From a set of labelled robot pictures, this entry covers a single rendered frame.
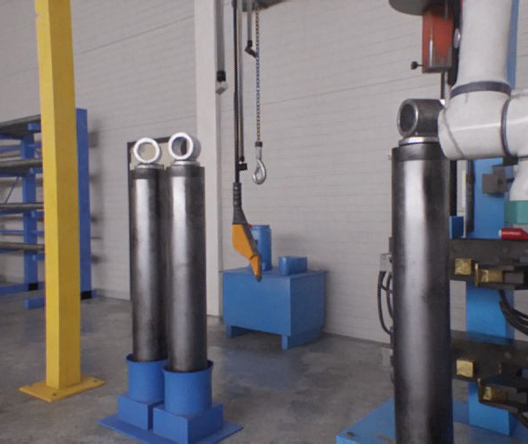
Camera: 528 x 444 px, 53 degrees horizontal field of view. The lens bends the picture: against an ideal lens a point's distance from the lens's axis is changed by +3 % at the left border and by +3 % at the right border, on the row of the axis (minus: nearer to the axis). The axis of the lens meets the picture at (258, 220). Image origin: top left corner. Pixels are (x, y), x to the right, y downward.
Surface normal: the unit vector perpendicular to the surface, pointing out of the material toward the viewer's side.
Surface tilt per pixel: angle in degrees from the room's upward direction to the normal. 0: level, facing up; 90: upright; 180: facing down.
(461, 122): 79
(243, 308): 90
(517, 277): 90
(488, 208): 90
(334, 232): 90
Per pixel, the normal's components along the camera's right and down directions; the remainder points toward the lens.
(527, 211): -0.27, 0.03
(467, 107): -0.65, -0.15
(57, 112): 0.77, 0.00
